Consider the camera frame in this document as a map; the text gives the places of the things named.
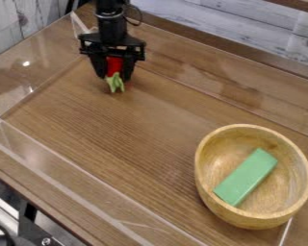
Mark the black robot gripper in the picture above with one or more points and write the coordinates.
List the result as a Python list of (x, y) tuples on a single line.
[(112, 41)]

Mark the red plush strawberry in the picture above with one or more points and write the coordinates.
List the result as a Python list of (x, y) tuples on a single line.
[(112, 76)]

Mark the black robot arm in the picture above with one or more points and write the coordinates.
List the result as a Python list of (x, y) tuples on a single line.
[(109, 9)]

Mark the clear acrylic table fence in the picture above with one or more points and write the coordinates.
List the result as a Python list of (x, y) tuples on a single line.
[(103, 160)]

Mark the wooden bowl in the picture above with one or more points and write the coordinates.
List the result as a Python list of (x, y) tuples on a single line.
[(280, 195)]

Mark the green rectangular block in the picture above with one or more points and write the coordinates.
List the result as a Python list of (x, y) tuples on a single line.
[(243, 180)]

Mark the clear acrylic corner bracket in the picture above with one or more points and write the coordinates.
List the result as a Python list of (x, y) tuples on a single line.
[(80, 28)]

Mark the black table leg bracket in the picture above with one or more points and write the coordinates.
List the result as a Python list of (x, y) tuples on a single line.
[(29, 230)]

